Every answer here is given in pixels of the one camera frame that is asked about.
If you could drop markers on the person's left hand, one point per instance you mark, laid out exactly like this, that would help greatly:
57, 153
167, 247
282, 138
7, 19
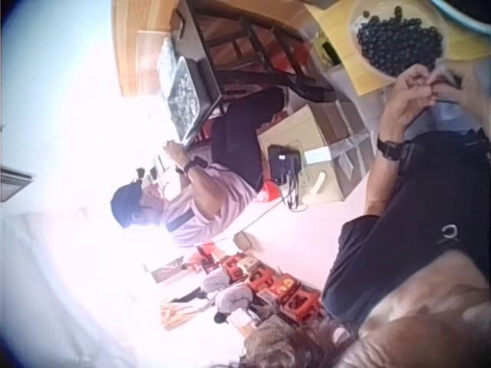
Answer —
401, 105

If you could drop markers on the person's right hand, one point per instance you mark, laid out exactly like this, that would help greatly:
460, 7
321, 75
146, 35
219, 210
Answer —
466, 92

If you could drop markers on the person's left fingers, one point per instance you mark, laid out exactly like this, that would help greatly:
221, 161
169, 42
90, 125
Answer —
418, 86

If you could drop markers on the person's right fingers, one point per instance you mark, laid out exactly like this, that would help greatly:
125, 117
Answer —
441, 86

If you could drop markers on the heap of dark beads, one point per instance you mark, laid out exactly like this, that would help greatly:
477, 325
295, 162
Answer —
399, 42

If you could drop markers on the clear bowl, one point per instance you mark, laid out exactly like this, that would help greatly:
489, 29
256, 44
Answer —
364, 61

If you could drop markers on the yellow mat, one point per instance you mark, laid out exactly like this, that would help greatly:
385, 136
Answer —
358, 82

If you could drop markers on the black wrist band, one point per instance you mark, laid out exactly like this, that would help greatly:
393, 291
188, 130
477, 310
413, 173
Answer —
388, 146

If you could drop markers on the blue bowl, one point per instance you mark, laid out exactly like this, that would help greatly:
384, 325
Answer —
466, 15

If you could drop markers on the brown cardboard box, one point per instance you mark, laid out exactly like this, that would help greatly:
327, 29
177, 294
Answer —
345, 126

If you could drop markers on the pale cardboard box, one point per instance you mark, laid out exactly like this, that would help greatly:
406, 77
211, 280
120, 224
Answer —
295, 130

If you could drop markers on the black device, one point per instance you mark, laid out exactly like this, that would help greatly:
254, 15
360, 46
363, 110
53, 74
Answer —
283, 161

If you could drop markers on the dark wooden chair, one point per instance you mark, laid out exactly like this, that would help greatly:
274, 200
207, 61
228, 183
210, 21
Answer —
249, 42

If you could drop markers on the metal tray of beads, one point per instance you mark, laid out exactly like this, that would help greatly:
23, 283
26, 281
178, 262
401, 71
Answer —
186, 97

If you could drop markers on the row of red crates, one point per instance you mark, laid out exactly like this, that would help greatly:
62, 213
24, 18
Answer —
268, 283

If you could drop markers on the wooden table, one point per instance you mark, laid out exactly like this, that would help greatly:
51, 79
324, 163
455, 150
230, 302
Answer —
130, 50

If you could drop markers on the bundle of wooden sticks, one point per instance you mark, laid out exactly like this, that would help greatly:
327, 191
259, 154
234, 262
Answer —
174, 314

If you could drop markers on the dark framed panel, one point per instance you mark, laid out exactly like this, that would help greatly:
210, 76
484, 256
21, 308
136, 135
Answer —
13, 184

